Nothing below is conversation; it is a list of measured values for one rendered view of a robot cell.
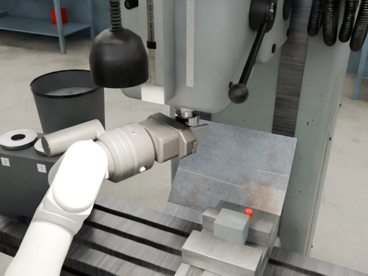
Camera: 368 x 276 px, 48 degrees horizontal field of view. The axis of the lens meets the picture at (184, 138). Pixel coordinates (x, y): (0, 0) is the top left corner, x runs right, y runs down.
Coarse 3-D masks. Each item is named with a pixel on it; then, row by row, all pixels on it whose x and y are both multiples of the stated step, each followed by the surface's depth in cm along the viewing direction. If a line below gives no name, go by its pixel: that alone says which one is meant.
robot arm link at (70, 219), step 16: (80, 144) 61; (96, 144) 63; (64, 160) 60; (80, 160) 60; (96, 160) 62; (64, 176) 58; (80, 176) 60; (96, 176) 61; (48, 192) 58; (64, 192) 58; (80, 192) 59; (96, 192) 60; (48, 208) 58; (64, 208) 58; (80, 208) 58; (48, 224) 58; (64, 224) 58; (80, 224) 60
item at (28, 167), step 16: (0, 144) 101; (16, 144) 100; (32, 144) 101; (0, 160) 100; (16, 160) 98; (32, 160) 96; (48, 160) 95; (0, 176) 102; (16, 176) 101; (32, 176) 99; (0, 192) 105; (16, 192) 103; (32, 192) 102; (0, 208) 108; (16, 208) 106; (32, 208) 104
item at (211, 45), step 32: (192, 0) 58; (224, 0) 57; (192, 32) 60; (224, 32) 59; (256, 32) 73; (192, 64) 62; (224, 64) 61; (128, 96) 71; (192, 96) 65; (224, 96) 64
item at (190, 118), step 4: (176, 112) 77; (180, 112) 77; (196, 112) 77; (176, 116) 76; (180, 116) 76; (184, 116) 76; (188, 116) 76; (192, 116) 76; (196, 116) 76; (180, 120) 76; (184, 120) 76; (188, 120) 76; (192, 120) 76
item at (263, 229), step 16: (208, 208) 92; (240, 208) 99; (208, 224) 91; (256, 224) 88; (272, 224) 88; (256, 240) 88; (272, 240) 92; (176, 272) 81; (192, 272) 81; (208, 272) 81
